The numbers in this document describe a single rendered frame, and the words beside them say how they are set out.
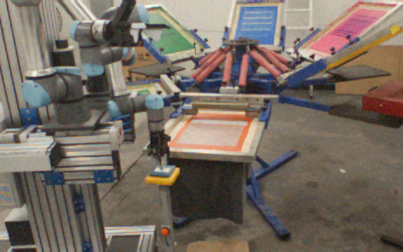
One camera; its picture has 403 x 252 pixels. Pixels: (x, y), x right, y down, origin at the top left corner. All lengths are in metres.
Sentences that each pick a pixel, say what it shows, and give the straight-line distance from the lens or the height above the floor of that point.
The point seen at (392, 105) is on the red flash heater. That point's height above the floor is 1.08.
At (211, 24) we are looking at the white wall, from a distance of 6.72.
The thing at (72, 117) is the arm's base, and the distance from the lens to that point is 1.78.
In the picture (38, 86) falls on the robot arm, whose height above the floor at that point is 1.46.
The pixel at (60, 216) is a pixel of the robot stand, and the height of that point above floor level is 0.68.
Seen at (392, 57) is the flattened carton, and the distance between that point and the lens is 6.67.
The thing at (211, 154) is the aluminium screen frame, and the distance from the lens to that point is 2.01.
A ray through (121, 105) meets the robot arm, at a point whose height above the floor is 1.30.
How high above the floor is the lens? 1.82
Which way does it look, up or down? 21 degrees down
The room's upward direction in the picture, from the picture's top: 3 degrees counter-clockwise
